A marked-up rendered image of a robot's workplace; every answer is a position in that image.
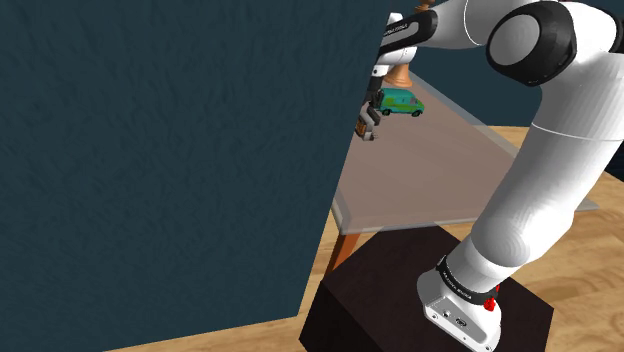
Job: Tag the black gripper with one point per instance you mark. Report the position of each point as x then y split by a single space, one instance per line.
374 90

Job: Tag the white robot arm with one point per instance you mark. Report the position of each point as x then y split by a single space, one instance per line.
551 161

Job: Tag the small orange object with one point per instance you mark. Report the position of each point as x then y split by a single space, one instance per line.
360 126

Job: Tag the teal toy van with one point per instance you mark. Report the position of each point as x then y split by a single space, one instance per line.
400 102

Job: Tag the brown wooden figure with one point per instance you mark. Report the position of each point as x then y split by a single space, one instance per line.
398 78

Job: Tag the grey table with wooden legs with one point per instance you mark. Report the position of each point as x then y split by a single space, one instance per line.
419 175

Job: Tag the dark robot stand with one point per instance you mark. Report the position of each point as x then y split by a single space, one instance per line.
380 292

